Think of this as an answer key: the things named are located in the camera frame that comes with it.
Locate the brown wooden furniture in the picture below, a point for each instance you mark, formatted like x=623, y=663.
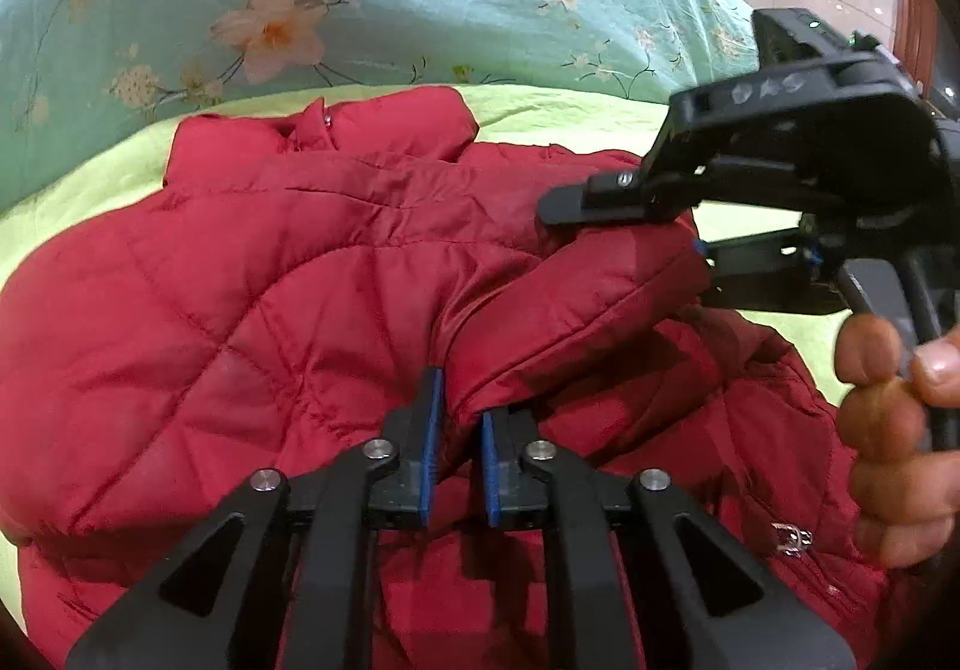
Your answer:
x=919, y=24

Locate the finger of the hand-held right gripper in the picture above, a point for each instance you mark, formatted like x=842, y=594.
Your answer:
x=757, y=268
x=600, y=201

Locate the light green blanket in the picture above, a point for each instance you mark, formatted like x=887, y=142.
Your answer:
x=90, y=182

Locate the person's right hand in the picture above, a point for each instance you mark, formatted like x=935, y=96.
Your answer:
x=881, y=430

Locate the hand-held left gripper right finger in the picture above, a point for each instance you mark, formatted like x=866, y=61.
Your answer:
x=491, y=475

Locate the red quilted jacket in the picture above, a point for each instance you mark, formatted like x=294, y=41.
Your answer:
x=300, y=280

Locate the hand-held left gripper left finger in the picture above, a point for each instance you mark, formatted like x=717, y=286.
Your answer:
x=433, y=445

